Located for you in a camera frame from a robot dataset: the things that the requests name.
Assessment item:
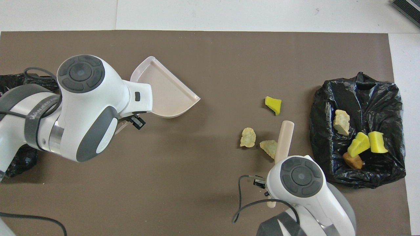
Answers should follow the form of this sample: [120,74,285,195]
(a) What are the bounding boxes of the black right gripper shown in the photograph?
[253,177,268,196]

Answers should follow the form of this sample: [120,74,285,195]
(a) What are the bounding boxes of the chunky pale bread piece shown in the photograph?
[259,140,279,159]

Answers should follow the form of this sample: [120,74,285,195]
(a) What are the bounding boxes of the beige plastic dustpan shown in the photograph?
[115,56,201,135]

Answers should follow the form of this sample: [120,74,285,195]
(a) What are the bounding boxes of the oval pale bread piece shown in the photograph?
[240,128,256,148]

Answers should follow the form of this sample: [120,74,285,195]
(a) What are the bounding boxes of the beige hand brush black bristles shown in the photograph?
[266,120,295,208]

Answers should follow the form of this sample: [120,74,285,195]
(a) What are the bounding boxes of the yellow sponge piece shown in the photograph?
[347,132,371,158]
[265,96,282,116]
[368,131,389,154]

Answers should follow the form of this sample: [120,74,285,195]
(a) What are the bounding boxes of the brown bread roll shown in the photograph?
[343,152,363,169]

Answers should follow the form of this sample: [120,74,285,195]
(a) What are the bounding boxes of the black bag with pink bin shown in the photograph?
[0,73,61,178]

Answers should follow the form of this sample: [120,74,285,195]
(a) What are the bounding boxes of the left black trash bag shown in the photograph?
[309,72,407,189]

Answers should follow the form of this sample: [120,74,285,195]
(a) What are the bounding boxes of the brown table mat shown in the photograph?
[0,30,412,236]

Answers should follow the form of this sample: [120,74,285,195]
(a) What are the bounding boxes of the black ribbed device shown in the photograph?
[392,0,420,28]

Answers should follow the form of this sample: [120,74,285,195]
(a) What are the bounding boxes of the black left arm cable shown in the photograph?
[0,67,68,236]

